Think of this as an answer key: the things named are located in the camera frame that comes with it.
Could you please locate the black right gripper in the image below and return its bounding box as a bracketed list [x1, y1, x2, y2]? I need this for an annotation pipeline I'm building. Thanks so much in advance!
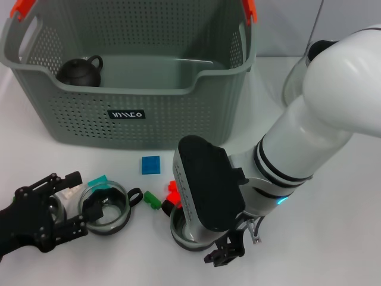
[204, 222, 249, 268]

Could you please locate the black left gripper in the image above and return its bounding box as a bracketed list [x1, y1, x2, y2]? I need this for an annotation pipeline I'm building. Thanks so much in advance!
[0, 170, 105, 257]

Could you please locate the white small toy brick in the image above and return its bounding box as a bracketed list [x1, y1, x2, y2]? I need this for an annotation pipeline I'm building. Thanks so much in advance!
[58, 184, 83, 206]

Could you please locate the grey perforated storage bin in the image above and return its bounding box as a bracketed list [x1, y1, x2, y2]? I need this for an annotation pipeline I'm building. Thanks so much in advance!
[0, 0, 258, 150]

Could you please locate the teal square plate brick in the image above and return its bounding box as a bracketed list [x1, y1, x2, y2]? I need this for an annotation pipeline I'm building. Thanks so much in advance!
[88, 175, 110, 192]

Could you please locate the orange-red slope brick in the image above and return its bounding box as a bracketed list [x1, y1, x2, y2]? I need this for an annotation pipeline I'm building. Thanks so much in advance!
[165, 190, 183, 209]

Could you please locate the green small stepped brick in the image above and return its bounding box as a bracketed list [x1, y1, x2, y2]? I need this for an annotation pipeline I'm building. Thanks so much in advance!
[143, 190, 161, 211]

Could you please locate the blue square toy brick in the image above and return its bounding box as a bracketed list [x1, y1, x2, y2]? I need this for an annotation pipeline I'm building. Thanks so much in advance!
[139, 155, 161, 175]

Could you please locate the dark clay teapot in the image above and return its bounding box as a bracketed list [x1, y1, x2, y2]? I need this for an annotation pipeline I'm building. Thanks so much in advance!
[55, 54, 104, 88]

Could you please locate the glass pitcher black lid handle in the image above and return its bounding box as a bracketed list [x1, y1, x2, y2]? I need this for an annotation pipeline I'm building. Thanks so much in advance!
[282, 40, 336, 105]

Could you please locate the orange bin handle clip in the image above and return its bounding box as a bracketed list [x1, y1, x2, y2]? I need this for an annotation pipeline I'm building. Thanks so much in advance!
[10, 0, 36, 21]
[241, 0, 258, 23]

